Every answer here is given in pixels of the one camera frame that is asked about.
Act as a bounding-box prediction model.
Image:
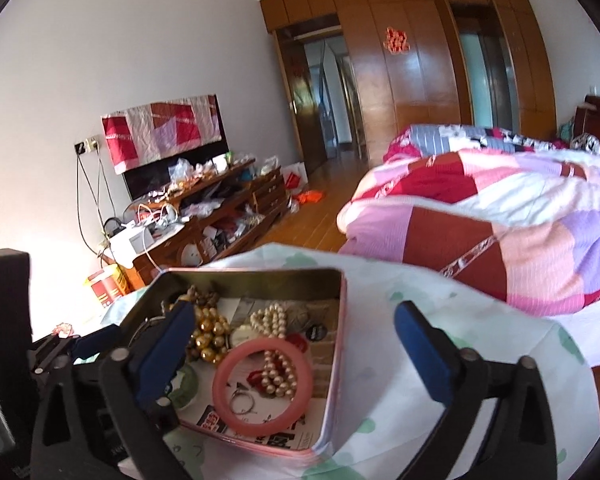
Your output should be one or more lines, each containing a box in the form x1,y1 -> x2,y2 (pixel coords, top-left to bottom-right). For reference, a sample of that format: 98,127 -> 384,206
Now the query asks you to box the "red white patchwork cloth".
101,94 -> 226,175

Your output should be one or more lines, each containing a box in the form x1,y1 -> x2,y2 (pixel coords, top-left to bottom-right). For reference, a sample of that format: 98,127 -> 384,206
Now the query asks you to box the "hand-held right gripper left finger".
30,301 -> 197,480

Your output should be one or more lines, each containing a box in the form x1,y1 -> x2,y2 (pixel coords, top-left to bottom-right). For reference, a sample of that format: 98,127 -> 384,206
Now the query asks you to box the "gold pearl bracelet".
185,305 -> 233,365

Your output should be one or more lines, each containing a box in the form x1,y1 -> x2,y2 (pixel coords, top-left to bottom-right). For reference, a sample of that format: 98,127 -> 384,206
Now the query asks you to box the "wooden door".
275,27 -> 326,176

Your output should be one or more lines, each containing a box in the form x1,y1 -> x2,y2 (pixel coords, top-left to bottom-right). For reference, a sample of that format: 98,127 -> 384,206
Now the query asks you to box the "wooden headboard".
572,95 -> 600,136

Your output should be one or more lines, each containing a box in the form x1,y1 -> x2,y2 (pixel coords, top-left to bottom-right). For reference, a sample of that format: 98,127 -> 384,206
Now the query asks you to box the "wooden television cabinet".
102,157 -> 291,291

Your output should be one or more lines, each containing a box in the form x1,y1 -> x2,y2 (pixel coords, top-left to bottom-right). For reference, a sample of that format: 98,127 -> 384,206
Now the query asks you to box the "wooden bead bracelet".
167,285 -> 221,311

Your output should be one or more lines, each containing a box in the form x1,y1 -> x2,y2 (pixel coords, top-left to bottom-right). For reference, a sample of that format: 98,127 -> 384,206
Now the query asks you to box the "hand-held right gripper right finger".
394,301 -> 558,480

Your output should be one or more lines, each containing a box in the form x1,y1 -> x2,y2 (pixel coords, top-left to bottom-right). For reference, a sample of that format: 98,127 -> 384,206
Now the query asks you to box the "white shopping bag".
280,161 -> 308,191

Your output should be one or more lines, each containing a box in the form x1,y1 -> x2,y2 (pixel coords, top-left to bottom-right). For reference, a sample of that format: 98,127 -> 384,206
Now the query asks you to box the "printed paper sheet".
180,295 -> 341,453

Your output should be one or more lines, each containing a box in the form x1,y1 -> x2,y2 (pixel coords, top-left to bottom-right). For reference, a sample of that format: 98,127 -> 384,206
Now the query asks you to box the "black power cable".
94,152 -> 112,261
76,154 -> 93,256

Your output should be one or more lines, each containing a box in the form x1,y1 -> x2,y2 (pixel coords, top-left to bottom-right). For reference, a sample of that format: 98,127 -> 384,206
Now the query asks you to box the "patchwork quilt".
336,125 -> 600,318

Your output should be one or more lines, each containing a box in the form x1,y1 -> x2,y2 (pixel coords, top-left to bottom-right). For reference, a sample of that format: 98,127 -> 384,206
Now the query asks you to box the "white box device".
110,225 -> 153,266

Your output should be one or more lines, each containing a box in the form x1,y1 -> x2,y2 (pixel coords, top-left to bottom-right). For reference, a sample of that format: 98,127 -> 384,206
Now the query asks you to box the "white pearl bracelet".
250,302 -> 301,401

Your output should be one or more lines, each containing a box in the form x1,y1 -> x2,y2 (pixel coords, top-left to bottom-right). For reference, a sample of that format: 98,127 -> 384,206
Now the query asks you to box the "wooden wardrobe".
260,0 -> 556,161

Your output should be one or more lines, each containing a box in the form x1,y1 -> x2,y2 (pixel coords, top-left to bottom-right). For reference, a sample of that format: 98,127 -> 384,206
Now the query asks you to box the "red and yellow packet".
85,265 -> 131,308

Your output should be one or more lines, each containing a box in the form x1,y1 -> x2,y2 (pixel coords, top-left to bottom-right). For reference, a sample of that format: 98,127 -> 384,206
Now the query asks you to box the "pink tin box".
120,267 -> 348,468

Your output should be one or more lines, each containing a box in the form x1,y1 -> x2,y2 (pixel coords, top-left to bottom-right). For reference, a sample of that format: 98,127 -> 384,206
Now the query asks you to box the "black white patterned cloth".
572,132 -> 600,158

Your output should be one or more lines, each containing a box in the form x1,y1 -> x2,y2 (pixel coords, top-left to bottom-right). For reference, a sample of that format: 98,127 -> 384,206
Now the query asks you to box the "silver bangle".
130,317 -> 168,346

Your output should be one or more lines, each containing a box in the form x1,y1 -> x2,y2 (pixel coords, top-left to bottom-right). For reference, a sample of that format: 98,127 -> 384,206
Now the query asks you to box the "black television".
122,95 -> 231,201

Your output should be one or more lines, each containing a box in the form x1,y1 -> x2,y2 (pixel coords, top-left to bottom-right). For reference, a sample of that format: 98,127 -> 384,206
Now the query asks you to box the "pink bangle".
211,338 -> 313,436

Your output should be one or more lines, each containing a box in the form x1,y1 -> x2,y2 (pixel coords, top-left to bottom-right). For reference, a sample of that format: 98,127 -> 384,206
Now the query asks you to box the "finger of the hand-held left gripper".
72,324 -> 123,359

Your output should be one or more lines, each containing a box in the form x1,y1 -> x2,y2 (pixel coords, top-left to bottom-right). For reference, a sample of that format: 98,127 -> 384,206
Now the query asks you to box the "red paper decoration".
384,26 -> 411,53

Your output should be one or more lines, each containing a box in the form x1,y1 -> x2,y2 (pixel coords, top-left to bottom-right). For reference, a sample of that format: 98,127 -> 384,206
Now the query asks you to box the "green jade bangle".
167,362 -> 201,411

